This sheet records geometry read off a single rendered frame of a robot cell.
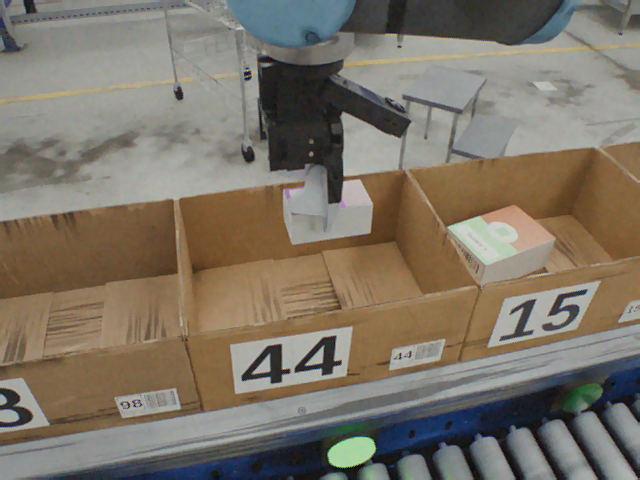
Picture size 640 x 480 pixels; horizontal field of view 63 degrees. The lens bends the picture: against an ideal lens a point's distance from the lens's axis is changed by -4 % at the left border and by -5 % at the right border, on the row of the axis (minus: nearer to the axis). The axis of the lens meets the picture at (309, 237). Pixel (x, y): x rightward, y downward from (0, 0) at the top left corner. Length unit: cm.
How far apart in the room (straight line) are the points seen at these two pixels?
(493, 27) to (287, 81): 23
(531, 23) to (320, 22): 14
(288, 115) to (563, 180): 70
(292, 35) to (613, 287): 67
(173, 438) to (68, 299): 35
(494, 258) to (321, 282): 30
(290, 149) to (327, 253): 45
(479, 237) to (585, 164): 29
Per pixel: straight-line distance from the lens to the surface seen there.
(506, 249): 96
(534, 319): 86
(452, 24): 39
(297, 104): 57
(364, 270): 97
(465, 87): 279
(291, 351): 72
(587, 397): 98
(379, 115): 59
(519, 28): 40
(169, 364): 71
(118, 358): 70
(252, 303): 91
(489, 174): 103
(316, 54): 52
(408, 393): 81
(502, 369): 87
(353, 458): 84
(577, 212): 120
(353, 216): 65
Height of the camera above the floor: 156
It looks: 41 degrees down
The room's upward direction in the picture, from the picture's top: straight up
